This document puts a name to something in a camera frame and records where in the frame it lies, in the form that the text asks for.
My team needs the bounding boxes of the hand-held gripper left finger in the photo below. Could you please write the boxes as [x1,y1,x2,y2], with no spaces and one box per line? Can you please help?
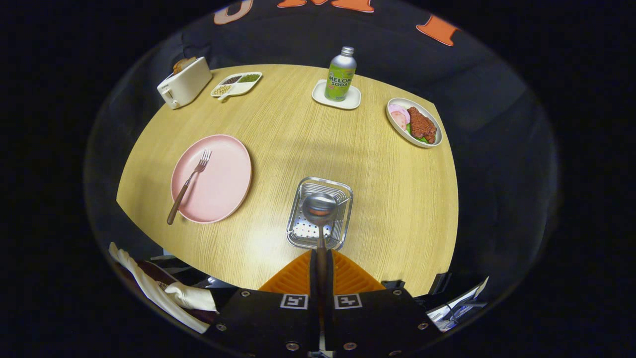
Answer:
[206,249,318,356]

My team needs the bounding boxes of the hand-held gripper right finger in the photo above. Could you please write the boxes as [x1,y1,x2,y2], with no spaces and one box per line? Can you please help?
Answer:
[325,249,443,356]

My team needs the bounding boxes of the wooden-handled metal spoon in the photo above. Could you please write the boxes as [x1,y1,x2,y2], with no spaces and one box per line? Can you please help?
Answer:
[302,192,339,309]

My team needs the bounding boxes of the wooden-handled metal fork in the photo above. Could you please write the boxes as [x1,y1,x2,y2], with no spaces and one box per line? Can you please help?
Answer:
[166,149,212,225]

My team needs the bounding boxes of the white cloth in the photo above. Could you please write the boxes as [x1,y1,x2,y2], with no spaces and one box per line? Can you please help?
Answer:
[108,242,219,334]

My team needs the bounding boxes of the pink round plate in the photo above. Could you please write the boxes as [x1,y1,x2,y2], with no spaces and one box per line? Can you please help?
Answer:
[170,134,252,224]

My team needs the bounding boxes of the white oval plate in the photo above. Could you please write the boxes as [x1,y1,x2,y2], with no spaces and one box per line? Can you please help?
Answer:
[386,97,443,149]

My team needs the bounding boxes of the green lettuce leaf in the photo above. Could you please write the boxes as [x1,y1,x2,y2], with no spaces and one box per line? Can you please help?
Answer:
[406,123,430,145]

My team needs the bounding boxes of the red-brown meat piece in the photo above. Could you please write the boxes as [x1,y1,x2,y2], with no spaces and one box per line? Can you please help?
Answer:
[407,106,438,145]

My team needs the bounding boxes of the pink ham slices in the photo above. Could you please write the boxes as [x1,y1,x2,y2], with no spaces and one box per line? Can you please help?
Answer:
[389,103,411,131]

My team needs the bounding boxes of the white square coaster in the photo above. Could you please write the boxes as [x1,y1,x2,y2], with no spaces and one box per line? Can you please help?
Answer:
[312,79,362,110]

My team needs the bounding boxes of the white divided snack dish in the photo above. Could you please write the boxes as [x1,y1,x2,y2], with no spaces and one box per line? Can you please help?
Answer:
[210,72,263,101]

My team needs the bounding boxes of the green soda bottle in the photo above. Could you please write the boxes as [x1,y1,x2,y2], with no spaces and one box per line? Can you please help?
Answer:
[324,46,357,102]

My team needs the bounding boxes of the cream white toaster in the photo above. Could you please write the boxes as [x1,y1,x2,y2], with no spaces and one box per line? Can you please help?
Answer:
[157,57,213,110]

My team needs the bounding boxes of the metal wire cutlery basket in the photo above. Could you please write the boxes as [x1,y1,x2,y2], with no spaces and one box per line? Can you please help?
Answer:
[287,177,354,251]

